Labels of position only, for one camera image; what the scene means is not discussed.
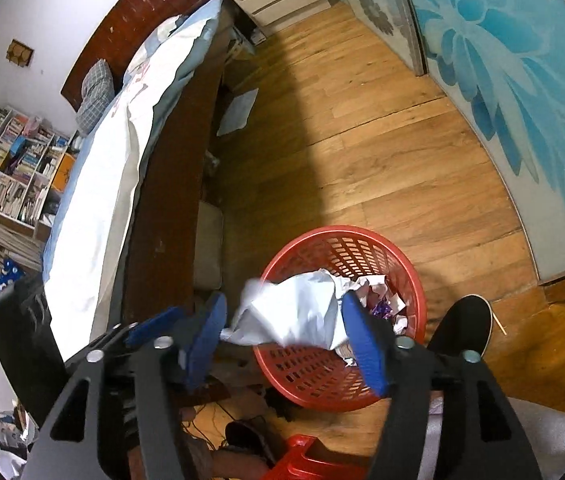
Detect white paper ball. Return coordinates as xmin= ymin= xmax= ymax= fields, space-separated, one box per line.
xmin=355 ymin=275 xmax=408 ymax=335

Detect large white paper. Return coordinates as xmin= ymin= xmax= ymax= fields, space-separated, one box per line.
xmin=220 ymin=269 xmax=356 ymax=350

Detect purple wrapper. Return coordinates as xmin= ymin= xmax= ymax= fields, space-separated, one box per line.
xmin=370 ymin=298 xmax=393 ymax=320

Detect red plastic trash basket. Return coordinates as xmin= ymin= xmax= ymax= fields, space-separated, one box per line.
xmin=247 ymin=226 xmax=427 ymax=413

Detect wooden bed with headboard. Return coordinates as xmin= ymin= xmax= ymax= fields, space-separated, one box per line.
xmin=62 ymin=0 xmax=232 ymax=332

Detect black shoe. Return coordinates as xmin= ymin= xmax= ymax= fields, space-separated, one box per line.
xmin=427 ymin=294 xmax=494 ymax=356

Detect cluttered junk pile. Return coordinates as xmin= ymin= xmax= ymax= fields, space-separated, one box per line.
xmin=0 ymin=401 xmax=40 ymax=479

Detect cream patterned blanket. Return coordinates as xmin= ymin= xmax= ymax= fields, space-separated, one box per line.
xmin=43 ymin=0 xmax=224 ymax=359

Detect red plastic stool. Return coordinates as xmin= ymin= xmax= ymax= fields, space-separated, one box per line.
xmin=264 ymin=434 xmax=370 ymax=480

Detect blue moon pattern blanket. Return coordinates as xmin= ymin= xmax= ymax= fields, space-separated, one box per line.
xmin=0 ymin=258 xmax=25 ymax=291

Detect paper sheet on floor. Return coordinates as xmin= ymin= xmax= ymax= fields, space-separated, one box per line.
xmin=216 ymin=89 xmax=258 ymax=136

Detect white bookshelf with books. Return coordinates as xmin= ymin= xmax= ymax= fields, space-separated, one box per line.
xmin=0 ymin=106 xmax=82 ymax=242

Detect grey trouser leg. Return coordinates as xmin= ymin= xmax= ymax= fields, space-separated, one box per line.
xmin=418 ymin=392 xmax=565 ymax=479

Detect grey plaid pillow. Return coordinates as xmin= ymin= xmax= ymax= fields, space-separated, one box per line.
xmin=76 ymin=58 xmax=115 ymax=136

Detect white and blue pillow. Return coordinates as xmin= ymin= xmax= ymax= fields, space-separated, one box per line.
xmin=122 ymin=13 xmax=189 ymax=86

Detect glass sliding wardrobe doors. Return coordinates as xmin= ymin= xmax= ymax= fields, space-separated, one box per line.
xmin=340 ymin=0 xmax=565 ymax=282

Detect left wall lamp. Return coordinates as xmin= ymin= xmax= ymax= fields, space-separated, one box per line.
xmin=6 ymin=39 xmax=34 ymax=67

